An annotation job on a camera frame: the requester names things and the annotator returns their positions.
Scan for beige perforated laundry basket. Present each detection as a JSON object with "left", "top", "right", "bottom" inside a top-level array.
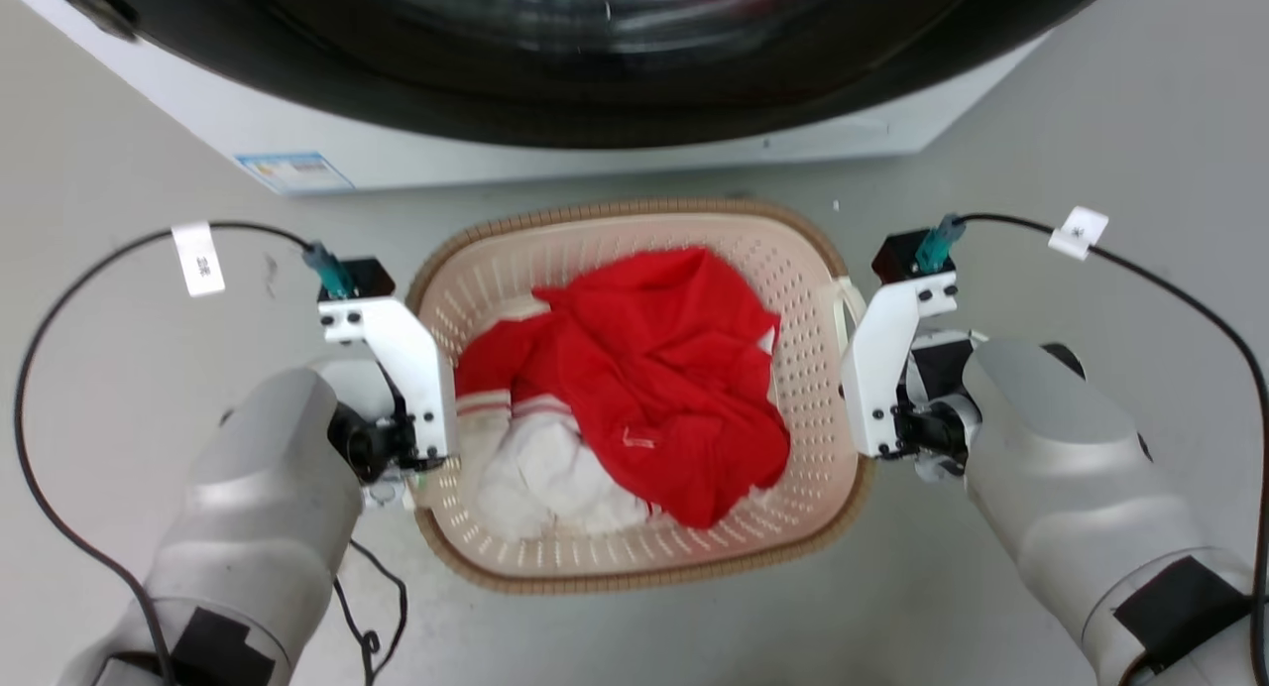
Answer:
[{"left": 404, "top": 198, "right": 878, "bottom": 596}]

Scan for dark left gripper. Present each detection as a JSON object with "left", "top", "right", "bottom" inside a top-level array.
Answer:
[{"left": 330, "top": 394, "right": 444, "bottom": 512}]

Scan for red garment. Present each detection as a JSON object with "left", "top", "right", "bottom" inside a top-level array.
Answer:
[{"left": 454, "top": 247, "right": 791, "bottom": 530}]

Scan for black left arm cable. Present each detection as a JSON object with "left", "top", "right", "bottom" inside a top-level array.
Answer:
[{"left": 13, "top": 220, "right": 338, "bottom": 686}]

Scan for teal cable plug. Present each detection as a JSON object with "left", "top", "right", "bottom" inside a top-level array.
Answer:
[
  {"left": 914, "top": 213, "right": 968, "bottom": 274},
  {"left": 302, "top": 242, "right": 355, "bottom": 300}
]

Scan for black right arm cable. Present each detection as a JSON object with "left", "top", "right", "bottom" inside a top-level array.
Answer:
[{"left": 954, "top": 212, "right": 1269, "bottom": 686}]

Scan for white washing machine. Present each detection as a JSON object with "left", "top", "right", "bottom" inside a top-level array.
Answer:
[{"left": 0, "top": 0, "right": 1054, "bottom": 196}]

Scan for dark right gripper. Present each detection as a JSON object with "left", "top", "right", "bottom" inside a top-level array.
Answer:
[{"left": 882, "top": 331, "right": 982, "bottom": 484}]

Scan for blue white energy label sticker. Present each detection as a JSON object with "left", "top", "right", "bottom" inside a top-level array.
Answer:
[{"left": 236, "top": 152, "right": 356, "bottom": 195}]

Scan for white paper cable tag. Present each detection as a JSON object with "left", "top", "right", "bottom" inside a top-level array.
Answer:
[
  {"left": 172, "top": 221, "right": 226, "bottom": 297},
  {"left": 1048, "top": 206, "right": 1110, "bottom": 261}
]

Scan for black round washer door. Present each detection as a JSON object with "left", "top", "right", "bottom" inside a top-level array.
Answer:
[{"left": 45, "top": 0, "right": 1131, "bottom": 151}]

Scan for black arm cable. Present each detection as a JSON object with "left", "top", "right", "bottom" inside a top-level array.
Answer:
[
  {"left": 954, "top": 212, "right": 1269, "bottom": 686},
  {"left": 13, "top": 220, "right": 338, "bottom": 686}
]

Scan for thin black looped cable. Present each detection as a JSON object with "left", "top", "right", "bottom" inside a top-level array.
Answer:
[{"left": 332, "top": 537, "right": 409, "bottom": 686}]

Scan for white cloth with red stripes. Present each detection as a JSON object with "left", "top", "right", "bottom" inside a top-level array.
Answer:
[{"left": 456, "top": 299, "right": 784, "bottom": 543}]

